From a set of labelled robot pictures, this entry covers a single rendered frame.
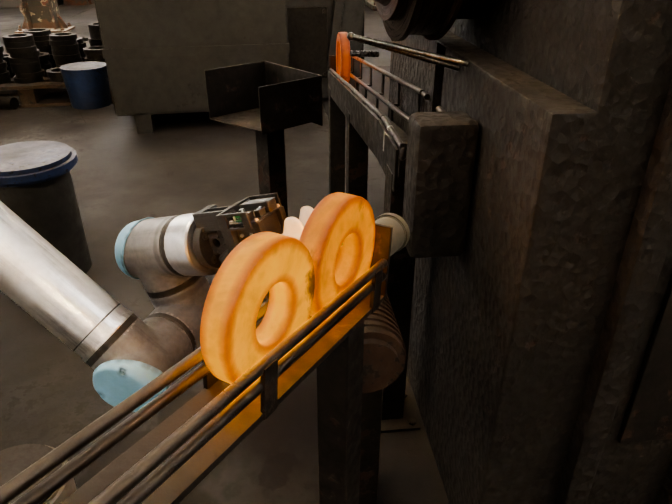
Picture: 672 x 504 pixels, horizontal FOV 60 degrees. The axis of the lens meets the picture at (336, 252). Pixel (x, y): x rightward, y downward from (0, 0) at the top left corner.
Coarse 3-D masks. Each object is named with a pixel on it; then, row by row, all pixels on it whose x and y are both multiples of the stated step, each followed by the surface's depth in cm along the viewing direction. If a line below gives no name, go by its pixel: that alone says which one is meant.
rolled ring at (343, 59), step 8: (344, 32) 209; (336, 40) 217; (344, 40) 206; (336, 48) 219; (344, 48) 205; (336, 56) 220; (344, 56) 205; (336, 64) 222; (344, 64) 206; (344, 72) 208
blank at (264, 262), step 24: (264, 240) 55; (288, 240) 57; (240, 264) 52; (264, 264) 54; (288, 264) 58; (312, 264) 62; (216, 288) 52; (240, 288) 51; (264, 288) 55; (288, 288) 60; (312, 288) 64; (216, 312) 51; (240, 312) 52; (288, 312) 61; (216, 336) 52; (240, 336) 53; (264, 336) 60; (216, 360) 53; (240, 360) 54
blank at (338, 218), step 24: (336, 192) 70; (312, 216) 66; (336, 216) 65; (360, 216) 71; (312, 240) 64; (336, 240) 66; (360, 240) 73; (336, 264) 75; (360, 264) 74; (336, 288) 69; (312, 312) 68
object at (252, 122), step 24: (216, 72) 162; (240, 72) 167; (264, 72) 172; (288, 72) 164; (216, 96) 164; (240, 96) 170; (264, 96) 144; (288, 96) 149; (312, 96) 154; (216, 120) 163; (240, 120) 160; (264, 120) 147; (288, 120) 152; (312, 120) 157; (264, 144) 161; (264, 168) 165; (264, 192) 170
